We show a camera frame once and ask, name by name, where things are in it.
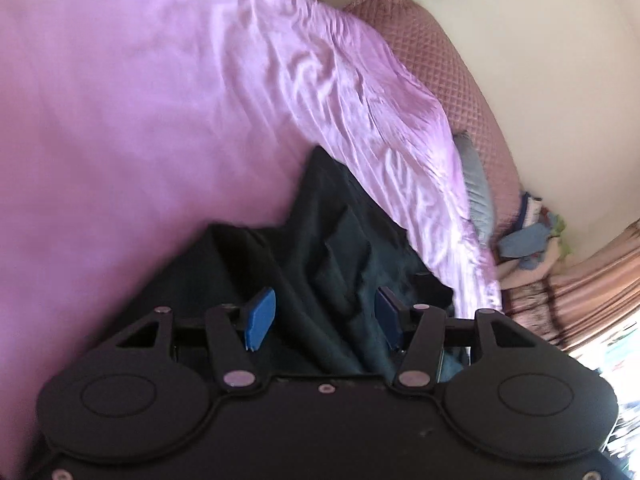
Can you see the purple bed sheet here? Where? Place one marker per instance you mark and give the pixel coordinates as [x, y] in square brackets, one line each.
[150, 110]

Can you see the dark green garment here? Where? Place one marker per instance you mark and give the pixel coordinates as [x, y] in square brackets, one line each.
[325, 260]

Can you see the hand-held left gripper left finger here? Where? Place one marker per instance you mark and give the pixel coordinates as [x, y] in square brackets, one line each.
[260, 317]

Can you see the grey-blue pillow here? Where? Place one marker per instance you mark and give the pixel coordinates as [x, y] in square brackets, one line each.
[475, 180]

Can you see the bright window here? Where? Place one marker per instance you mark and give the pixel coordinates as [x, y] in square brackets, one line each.
[625, 385]

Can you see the pink quilted headboard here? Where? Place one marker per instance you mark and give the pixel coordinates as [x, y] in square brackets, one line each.
[440, 60]

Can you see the pile of colourful clothes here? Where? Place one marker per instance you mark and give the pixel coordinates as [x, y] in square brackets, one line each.
[525, 247]

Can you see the brown patterned curtain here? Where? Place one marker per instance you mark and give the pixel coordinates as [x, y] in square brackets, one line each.
[600, 280]

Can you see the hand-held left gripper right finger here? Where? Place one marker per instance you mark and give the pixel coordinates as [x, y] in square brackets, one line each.
[388, 316]

